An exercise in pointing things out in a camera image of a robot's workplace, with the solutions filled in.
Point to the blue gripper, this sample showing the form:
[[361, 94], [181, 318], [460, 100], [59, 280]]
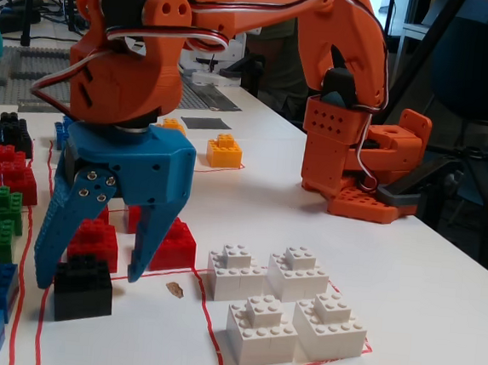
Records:
[[143, 161]]

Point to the black lego block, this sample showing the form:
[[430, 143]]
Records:
[[18, 145], [82, 292], [5, 121]]

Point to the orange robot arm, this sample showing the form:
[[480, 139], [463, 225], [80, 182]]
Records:
[[124, 91]]

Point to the yellow stacked lego block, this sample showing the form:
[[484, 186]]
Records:
[[224, 151], [172, 126]]

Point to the white stacked lego block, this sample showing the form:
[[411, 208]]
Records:
[[261, 329], [236, 271], [329, 326], [298, 272]]

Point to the small brown crumb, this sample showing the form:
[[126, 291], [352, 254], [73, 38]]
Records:
[[175, 289]]

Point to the small grey lego piece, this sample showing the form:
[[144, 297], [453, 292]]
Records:
[[0, 81]]

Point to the grey lego baseplate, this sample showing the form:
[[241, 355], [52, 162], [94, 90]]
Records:
[[6, 63]]

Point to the black boxy object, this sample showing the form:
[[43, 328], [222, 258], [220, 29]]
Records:
[[249, 72]]

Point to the person in olive shirt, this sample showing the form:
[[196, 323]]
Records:
[[280, 62]]

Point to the grey black table clamp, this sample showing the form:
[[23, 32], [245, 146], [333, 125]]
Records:
[[396, 199], [471, 152]]

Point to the white side table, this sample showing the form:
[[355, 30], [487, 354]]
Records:
[[411, 35]]

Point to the dark blue chair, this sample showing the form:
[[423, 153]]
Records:
[[467, 69]]

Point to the grey lego brick wall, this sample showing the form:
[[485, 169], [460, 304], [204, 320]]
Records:
[[41, 53], [27, 74]]

